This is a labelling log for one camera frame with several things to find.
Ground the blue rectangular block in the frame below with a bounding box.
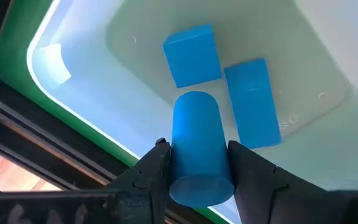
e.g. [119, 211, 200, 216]
[223, 58, 282, 150]

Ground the blue cylinder block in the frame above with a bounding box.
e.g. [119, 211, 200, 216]
[168, 90, 236, 208]

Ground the blue cube block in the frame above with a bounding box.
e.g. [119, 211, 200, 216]
[162, 23, 223, 89]

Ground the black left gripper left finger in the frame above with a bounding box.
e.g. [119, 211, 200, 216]
[104, 138, 172, 224]

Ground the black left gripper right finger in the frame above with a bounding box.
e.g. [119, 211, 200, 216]
[227, 139, 335, 224]

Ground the clear white plastic bin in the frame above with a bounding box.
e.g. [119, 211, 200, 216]
[26, 0, 358, 224]

